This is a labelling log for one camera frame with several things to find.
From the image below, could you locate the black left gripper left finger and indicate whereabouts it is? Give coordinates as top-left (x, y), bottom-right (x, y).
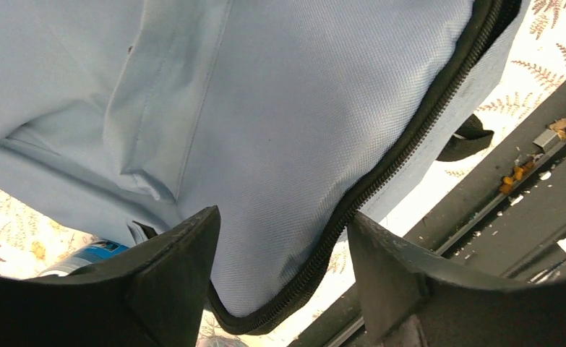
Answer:
top-left (0, 206), bottom-right (220, 346)

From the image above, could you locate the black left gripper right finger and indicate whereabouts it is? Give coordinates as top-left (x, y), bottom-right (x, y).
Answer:
top-left (347, 214), bottom-right (566, 346)

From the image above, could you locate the blue grey backpack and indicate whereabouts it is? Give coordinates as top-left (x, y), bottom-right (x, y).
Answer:
top-left (0, 1), bottom-right (529, 335)

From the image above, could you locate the small clear purple jar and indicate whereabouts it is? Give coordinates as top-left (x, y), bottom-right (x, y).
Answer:
top-left (196, 335), bottom-right (247, 347)

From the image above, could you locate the blue round cleaning gel jar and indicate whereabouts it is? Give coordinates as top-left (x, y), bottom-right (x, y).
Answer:
top-left (38, 239), bottom-right (129, 277)

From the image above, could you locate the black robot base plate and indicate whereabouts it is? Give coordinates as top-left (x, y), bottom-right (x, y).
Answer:
top-left (287, 59), bottom-right (566, 347)

